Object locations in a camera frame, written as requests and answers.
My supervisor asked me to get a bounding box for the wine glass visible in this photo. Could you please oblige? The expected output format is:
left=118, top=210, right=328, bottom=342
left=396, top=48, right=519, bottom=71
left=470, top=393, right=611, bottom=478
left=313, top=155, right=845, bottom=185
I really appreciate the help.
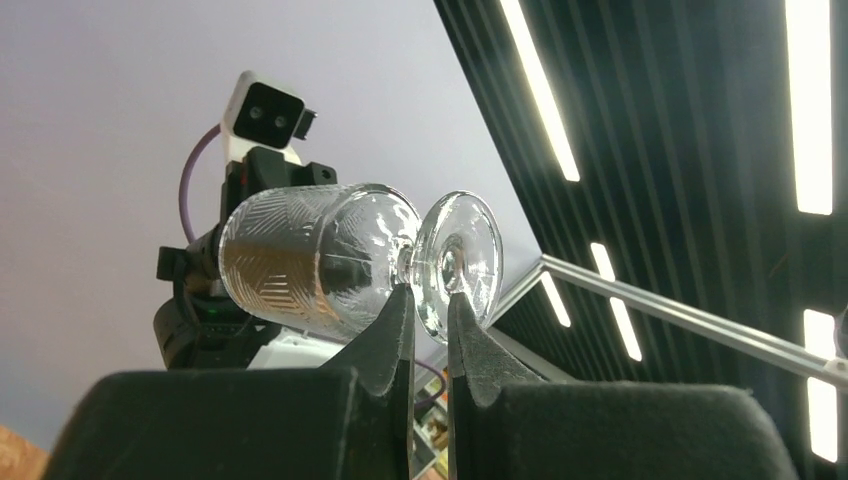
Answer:
left=218, top=183, right=503, bottom=343

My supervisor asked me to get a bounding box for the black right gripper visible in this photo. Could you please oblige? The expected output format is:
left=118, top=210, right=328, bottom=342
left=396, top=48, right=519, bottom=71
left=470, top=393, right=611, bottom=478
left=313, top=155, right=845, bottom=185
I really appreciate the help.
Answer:
left=221, top=147, right=337, bottom=224

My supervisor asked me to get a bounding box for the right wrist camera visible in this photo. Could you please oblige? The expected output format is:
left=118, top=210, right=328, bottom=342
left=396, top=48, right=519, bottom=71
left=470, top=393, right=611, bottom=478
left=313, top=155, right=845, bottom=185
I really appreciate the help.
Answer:
left=220, top=70, right=317, bottom=166

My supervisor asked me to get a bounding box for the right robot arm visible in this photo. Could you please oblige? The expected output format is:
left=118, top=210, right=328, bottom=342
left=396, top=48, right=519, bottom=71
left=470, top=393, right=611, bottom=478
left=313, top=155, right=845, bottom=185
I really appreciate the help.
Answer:
left=153, top=147, right=338, bottom=370

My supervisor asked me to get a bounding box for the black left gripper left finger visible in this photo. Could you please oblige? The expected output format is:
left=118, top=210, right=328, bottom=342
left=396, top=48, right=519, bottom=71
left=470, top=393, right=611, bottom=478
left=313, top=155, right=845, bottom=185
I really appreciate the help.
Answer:
left=44, top=285, right=415, bottom=479

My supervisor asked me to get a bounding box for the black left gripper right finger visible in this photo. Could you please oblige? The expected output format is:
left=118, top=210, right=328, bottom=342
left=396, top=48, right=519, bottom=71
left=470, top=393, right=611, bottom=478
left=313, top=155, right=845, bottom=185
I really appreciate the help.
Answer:
left=447, top=294, right=797, bottom=479

